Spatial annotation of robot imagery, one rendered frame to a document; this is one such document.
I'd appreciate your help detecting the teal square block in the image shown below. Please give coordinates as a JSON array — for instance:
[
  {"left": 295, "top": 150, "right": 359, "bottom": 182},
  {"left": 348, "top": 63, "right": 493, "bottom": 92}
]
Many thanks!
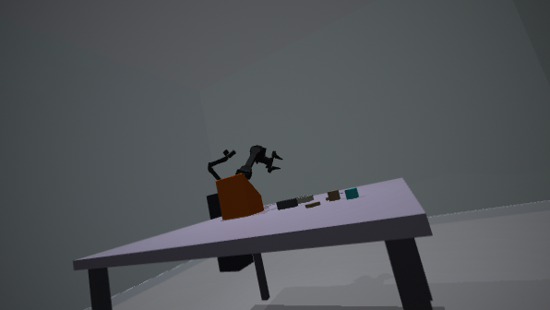
[{"left": 344, "top": 187, "right": 359, "bottom": 199}]

